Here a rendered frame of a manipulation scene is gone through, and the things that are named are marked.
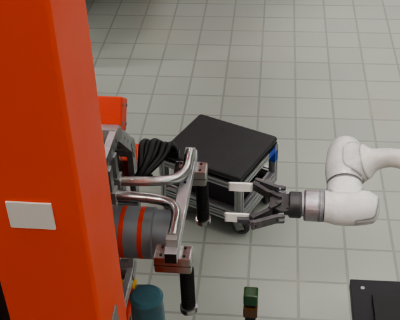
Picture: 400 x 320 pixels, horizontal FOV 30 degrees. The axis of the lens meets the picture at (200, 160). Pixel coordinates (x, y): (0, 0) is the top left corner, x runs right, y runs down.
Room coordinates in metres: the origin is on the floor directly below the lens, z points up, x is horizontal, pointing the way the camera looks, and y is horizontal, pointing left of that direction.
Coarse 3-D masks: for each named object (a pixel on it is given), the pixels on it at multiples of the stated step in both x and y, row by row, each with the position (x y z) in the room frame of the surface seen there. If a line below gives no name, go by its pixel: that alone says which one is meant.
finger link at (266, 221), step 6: (270, 216) 1.54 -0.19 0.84; (276, 216) 1.54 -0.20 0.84; (282, 216) 1.54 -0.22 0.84; (252, 222) 1.52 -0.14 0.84; (258, 222) 1.52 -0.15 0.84; (264, 222) 1.53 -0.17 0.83; (270, 222) 1.53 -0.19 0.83; (276, 222) 1.54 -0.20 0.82; (282, 222) 1.54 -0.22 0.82; (258, 228) 1.52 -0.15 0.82
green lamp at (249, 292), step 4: (244, 288) 1.45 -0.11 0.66; (248, 288) 1.45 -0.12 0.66; (252, 288) 1.45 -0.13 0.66; (256, 288) 1.45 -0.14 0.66; (244, 292) 1.44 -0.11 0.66; (248, 292) 1.44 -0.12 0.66; (252, 292) 1.44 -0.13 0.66; (256, 292) 1.44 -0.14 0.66; (244, 296) 1.42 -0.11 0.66; (248, 296) 1.42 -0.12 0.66; (252, 296) 1.42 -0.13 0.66; (256, 296) 1.42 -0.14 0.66; (244, 300) 1.42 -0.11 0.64; (248, 300) 1.42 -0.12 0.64; (252, 300) 1.42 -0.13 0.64; (256, 300) 1.42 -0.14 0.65; (244, 304) 1.42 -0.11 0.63; (248, 304) 1.42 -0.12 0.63; (252, 304) 1.42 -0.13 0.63; (256, 304) 1.42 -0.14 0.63
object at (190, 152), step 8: (184, 152) 1.64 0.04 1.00; (192, 152) 1.63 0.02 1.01; (112, 160) 1.51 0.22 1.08; (184, 160) 1.59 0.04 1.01; (192, 160) 1.60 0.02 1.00; (112, 168) 1.51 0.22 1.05; (184, 168) 1.55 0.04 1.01; (120, 176) 1.52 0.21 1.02; (128, 176) 1.53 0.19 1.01; (152, 176) 1.53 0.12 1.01; (160, 176) 1.52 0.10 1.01; (168, 176) 1.52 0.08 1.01; (176, 176) 1.52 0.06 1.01; (184, 176) 1.53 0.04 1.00; (120, 184) 1.51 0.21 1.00; (128, 184) 1.51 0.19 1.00; (136, 184) 1.51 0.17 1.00; (144, 184) 1.51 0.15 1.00; (152, 184) 1.51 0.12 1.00; (160, 184) 1.51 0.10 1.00; (168, 184) 1.51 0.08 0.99
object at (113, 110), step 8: (104, 96) 1.68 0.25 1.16; (104, 104) 1.67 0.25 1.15; (112, 104) 1.66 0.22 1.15; (120, 104) 1.66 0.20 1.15; (104, 112) 1.65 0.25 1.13; (112, 112) 1.65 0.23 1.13; (120, 112) 1.65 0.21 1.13; (104, 120) 1.64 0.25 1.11; (112, 120) 1.64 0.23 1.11; (120, 120) 1.64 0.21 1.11
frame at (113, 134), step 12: (108, 132) 1.58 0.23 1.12; (120, 132) 1.61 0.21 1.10; (108, 144) 1.52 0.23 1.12; (120, 144) 1.63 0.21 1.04; (132, 144) 1.72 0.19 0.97; (108, 156) 1.48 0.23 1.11; (120, 156) 1.75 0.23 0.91; (132, 156) 1.73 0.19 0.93; (108, 168) 1.47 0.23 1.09; (120, 168) 1.73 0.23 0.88; (132, 168) 1.73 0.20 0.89; (120, 204) 1.73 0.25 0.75; (132, 204) 1.72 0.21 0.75; (120, 264) 1.60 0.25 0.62; (132, 264) 1.60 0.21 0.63; (132, 276) 1.57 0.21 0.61
